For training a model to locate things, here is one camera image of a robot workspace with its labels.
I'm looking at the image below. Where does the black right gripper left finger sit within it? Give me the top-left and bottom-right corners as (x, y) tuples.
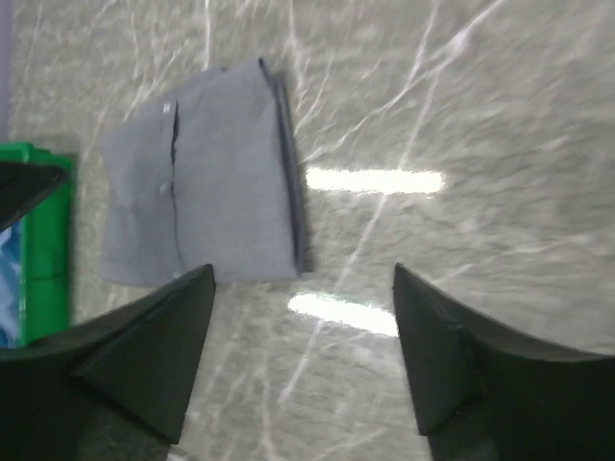
(1, 264), (214, 460)

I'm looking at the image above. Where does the green plastic bin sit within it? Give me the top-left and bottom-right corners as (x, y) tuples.
(1, 142), (72, 348)

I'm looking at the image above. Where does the grey long sleeve shirt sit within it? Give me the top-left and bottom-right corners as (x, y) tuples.
(101, 59), (307, 288)

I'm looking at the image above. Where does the blue long sleeve shirt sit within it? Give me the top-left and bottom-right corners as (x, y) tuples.
(0, 221), (22, 349)

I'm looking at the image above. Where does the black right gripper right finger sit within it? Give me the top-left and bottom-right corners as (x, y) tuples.
(393, 265), (614, 460)

